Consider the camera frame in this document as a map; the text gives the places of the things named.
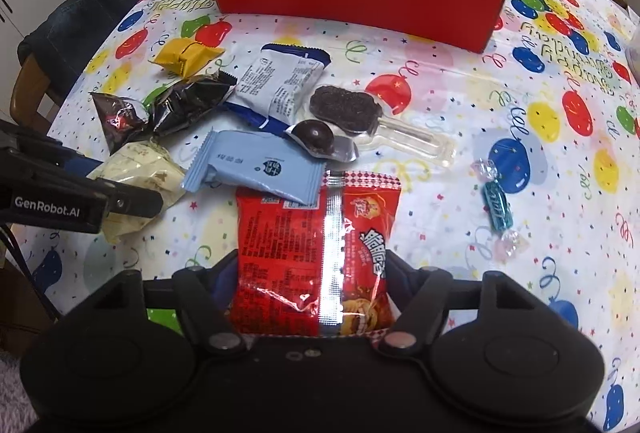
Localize chocolate bar in clear wrapper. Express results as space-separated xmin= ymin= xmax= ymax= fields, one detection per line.
xmin=309 ymin=83 xmax=457 ymax=166

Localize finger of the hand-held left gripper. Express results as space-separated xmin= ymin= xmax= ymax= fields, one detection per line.
xmin=97 ymin=179 xmax=164 ymax=220
xmin=0 ymin=118 xmax=101 ymax=176

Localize teal candy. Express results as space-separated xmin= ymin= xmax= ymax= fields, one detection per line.
xmin=470 ymin=158 xmax=531 ymax=259

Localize red snack packet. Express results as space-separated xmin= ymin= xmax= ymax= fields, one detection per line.
xmin=230 ymin=170 xmax=403 ymax=339

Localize dark brown snack packet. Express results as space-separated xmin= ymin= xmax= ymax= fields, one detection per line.
xmin=89 ymin=92 xmax=152 ymax=155

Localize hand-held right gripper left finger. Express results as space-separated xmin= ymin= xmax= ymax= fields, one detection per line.
xmin=65 ymin=250 xmax=251 ymax=355

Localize blue jeans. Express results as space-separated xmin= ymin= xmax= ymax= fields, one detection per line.
xmin=19 ymin=0 xmax=142 ymax=100

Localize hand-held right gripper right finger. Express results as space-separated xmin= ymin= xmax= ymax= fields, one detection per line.
xmin=377 ymin=253 xmax=568 ymax=356

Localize yellow snack packet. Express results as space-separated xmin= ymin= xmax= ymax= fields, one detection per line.
xmin=155 ymin=38 xmax=226 ymax=78

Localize balloon printed tablecloth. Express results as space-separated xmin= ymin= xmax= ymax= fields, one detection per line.
xmin=47 ymin=0 xmax=640 ymax=433

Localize white and blue snack packet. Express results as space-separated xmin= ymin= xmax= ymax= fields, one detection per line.
xmin=223 ymin=43 xmax=331 ymax=131

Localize light blue snack packet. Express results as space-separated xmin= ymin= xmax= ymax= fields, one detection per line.
xmin=180 ymin=129 xmax=326 ymax=209

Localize cream snack packet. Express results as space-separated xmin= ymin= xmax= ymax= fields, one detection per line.
xmin=86 ymin=139 xmax=188 ymax=244

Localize black snack packet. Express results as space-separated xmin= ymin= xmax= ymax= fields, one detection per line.
xmin=150 ymin=70 xmax=237 ymax=139

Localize chocolate ball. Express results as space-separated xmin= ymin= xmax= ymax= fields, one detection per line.
xmin=285 ymin=119 xmax=360 ymax=162

